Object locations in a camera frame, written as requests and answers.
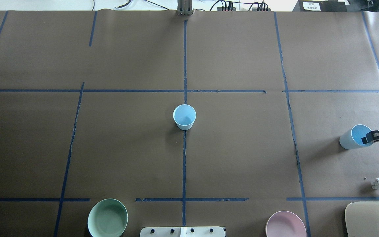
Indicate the orange black connector strip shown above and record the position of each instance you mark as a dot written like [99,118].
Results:
[232,6]

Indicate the aluminium frame post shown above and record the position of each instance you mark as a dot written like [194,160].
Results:
[184,7]

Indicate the black box white label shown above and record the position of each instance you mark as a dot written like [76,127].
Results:
[319,6]

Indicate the green bowl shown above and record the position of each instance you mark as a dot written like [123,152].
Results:
[107,218]

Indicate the cream toaster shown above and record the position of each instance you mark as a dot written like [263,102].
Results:
[362,219]

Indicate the pink bowl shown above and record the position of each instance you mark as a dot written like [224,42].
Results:
[285,224]

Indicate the blue cup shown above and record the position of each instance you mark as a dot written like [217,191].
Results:
[352,139]
[184,116]

